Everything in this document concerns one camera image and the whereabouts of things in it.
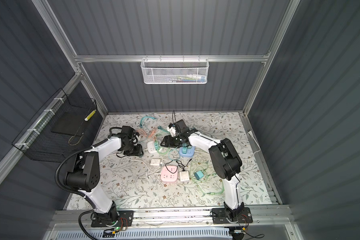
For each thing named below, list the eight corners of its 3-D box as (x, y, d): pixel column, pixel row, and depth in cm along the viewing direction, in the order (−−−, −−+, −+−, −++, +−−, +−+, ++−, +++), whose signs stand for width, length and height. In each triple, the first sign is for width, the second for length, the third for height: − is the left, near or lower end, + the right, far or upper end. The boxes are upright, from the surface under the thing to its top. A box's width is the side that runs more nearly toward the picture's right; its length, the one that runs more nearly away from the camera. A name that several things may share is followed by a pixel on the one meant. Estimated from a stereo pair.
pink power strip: (160, 181, 87) (160, 179, 85) (162, 167, 92) (161, 165, 90) (177, 181, 87) (177, 179, 85) (177, 167, 92) (177, 165, 90)
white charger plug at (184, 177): (179, 183, 86) (179, 181, 84) (179, 172, 91) (179, 170, 89) (189, 183, 86) (189, 181, 84) (188, 172, 90) (189, 170, 88)
